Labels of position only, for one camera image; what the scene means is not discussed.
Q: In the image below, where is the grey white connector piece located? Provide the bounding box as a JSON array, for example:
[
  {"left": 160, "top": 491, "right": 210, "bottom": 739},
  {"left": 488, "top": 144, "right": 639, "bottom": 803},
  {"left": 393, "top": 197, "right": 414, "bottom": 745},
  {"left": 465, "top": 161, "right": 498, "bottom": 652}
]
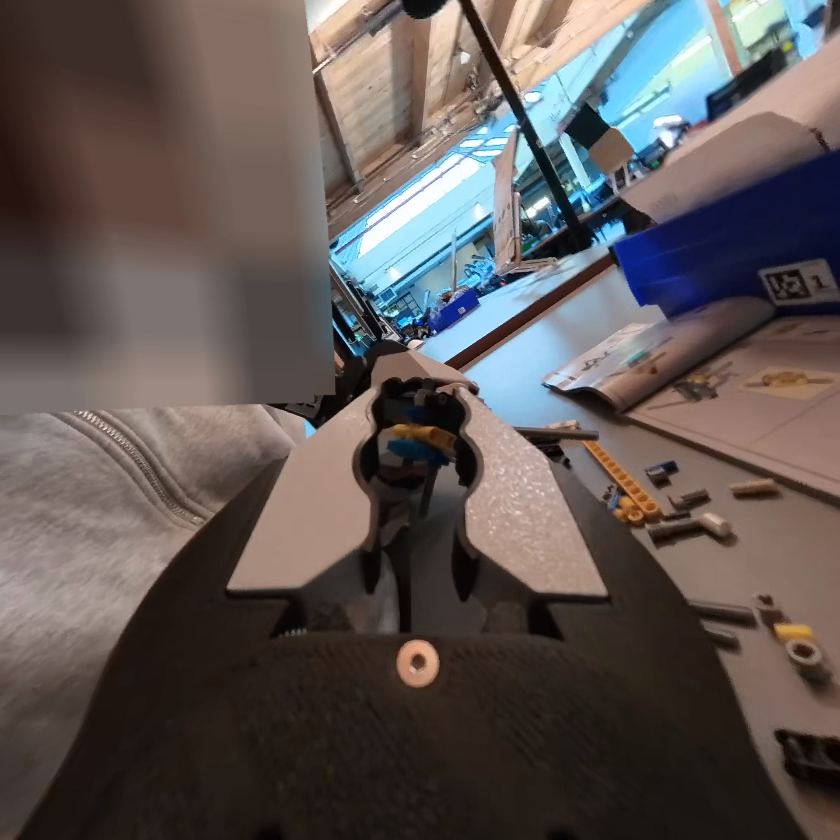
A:
[{"left": 773, "top": 727, "right": 840, "bottom": 783}]

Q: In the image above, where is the grey lego connector white end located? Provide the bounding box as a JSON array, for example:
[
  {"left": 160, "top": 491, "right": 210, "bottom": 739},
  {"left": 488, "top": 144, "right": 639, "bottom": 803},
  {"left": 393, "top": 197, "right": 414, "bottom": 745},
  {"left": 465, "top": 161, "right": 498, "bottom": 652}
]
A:
[{"left": 646, "top": 512, "right": 733, "bottom": 543}]

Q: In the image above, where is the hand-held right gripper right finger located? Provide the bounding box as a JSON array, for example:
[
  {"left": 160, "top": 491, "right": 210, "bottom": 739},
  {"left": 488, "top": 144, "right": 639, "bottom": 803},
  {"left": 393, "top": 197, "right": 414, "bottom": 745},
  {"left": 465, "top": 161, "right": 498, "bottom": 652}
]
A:
[{"left": 451, "top": 386, "right": 609, "bottom": 602}]

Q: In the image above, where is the white paper packaging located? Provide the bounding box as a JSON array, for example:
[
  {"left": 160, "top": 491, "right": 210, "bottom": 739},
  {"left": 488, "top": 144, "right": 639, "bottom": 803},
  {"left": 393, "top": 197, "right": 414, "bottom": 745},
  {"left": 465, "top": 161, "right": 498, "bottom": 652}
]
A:
[{"left": 620, "top": 112, "right": 837, "bottom": 227}]

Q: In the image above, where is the long yellow lego beam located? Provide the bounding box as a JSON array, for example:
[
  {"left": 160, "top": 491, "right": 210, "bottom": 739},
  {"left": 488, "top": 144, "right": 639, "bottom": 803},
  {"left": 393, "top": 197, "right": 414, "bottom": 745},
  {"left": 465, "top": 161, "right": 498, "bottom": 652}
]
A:
[{"left": 581, "top": 438, "right": 662, "bottom": 521}]

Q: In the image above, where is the long light grey lego axle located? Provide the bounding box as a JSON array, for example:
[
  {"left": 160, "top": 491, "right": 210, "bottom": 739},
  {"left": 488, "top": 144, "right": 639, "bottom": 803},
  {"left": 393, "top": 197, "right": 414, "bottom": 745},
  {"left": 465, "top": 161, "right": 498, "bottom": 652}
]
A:
[{"left": 515, "top": 423, "right": 600, "bottom": 442}]

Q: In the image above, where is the lego instruction booklet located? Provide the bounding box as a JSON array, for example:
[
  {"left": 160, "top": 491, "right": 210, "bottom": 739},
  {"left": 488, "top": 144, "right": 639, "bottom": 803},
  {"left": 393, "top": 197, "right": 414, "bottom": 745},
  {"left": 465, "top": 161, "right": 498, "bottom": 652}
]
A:
[{"left": 543, "top": 315, "right": 840, "bottom": 506}]

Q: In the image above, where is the small blue crate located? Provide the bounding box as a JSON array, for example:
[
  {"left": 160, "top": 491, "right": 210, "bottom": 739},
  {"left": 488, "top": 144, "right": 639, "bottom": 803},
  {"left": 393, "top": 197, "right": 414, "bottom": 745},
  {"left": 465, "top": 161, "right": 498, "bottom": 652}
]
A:
[{"left": 428, "top": 292, "right": 481, "bottom": 330}]

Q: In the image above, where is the black metal pole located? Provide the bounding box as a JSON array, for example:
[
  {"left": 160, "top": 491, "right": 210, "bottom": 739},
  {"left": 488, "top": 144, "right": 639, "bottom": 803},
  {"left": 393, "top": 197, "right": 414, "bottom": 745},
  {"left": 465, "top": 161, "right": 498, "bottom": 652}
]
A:
[{"left": 456, "top": 0, "right": 595, "bottom": 253}]

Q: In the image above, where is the plywood board stand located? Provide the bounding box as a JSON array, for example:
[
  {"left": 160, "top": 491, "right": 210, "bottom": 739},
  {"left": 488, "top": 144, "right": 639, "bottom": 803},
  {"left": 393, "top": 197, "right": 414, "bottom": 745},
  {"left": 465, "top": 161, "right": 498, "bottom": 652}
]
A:
[{"left": 491, "top": 128, "right": 559, "bottom": 277}]

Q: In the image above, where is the grey wood-edged table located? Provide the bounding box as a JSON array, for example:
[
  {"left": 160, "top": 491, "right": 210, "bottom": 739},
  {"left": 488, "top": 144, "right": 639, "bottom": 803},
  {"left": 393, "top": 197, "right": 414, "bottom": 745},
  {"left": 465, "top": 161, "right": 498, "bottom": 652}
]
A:
[{"left": 420, "top": 246, "right": 621, "bottom": 370}]

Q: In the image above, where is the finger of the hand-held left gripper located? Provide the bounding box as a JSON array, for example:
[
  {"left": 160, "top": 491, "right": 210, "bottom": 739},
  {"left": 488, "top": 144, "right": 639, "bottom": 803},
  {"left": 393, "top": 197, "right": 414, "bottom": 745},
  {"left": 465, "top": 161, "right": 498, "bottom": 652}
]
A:
[{"left": 366, "top": 346, "right": 479, "bottom": 399}]

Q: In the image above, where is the blue plastic bin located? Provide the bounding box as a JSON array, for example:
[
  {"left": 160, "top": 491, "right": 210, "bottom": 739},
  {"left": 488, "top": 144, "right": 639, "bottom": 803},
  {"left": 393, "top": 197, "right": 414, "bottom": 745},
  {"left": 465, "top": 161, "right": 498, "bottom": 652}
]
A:
[{"left": 610, "top": 151, "right": 840, "bottom": 322}]

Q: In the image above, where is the black cardboard panel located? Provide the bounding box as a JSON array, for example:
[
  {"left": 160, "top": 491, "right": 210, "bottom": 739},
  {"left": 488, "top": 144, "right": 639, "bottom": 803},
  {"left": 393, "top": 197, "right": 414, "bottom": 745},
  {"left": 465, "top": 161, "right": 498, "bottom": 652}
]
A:
[{"left": 563, "top": 101, "right": 636, "bottom": 181}]

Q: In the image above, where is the person in grey hoodie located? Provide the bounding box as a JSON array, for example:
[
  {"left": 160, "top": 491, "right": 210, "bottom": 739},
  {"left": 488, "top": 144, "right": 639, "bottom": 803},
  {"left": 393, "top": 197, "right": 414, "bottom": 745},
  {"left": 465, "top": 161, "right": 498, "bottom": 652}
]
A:
[{"left": 0, "top": 407, "right": 309, "bottom": 840}]

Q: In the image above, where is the multicolour lego gear assembly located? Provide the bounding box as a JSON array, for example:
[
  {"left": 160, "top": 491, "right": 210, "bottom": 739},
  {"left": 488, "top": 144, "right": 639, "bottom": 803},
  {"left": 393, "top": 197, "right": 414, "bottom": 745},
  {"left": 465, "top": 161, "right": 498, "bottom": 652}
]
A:
[{"left": 377, "top": 381, "right": 470, "bottom": 519}]

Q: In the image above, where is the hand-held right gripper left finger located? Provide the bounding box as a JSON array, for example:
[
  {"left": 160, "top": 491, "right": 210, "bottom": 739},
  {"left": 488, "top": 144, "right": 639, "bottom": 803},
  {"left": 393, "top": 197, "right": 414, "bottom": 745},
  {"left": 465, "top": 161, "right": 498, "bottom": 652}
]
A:
[{"left": 225, "top": 377, "right": 403, "bottom": 599}]

